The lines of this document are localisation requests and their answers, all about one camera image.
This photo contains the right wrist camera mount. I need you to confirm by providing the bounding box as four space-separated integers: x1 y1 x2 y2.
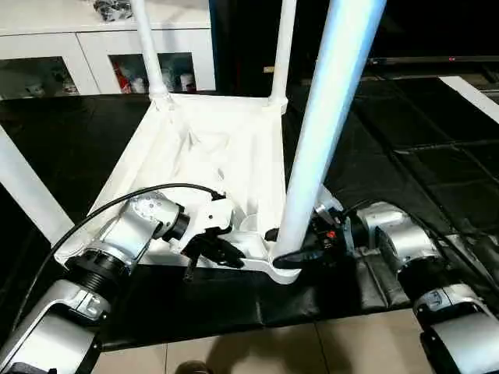
313 190 356 259

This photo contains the white plastic table leg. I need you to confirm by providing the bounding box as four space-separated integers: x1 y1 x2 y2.
267 0 297 108
130 0 175 112
0 126 76 245
271 0 388 270

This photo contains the black metal rail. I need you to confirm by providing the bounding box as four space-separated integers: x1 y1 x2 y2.
368 56 499 65

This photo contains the white plastic table top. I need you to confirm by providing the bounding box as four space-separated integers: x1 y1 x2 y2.
53 92 303 285

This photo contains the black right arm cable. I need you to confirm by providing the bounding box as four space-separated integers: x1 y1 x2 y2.
338 200 499 273

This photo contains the black work mat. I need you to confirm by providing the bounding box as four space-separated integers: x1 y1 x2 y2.
0 73 499 351

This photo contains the white flat strip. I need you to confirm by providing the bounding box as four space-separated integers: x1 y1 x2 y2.
438 76 499 125

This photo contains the red labelled package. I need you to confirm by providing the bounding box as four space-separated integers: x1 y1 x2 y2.
115 64 132 94

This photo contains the white glass-door cabinet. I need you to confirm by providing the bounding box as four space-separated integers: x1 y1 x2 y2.
0 0 218 98

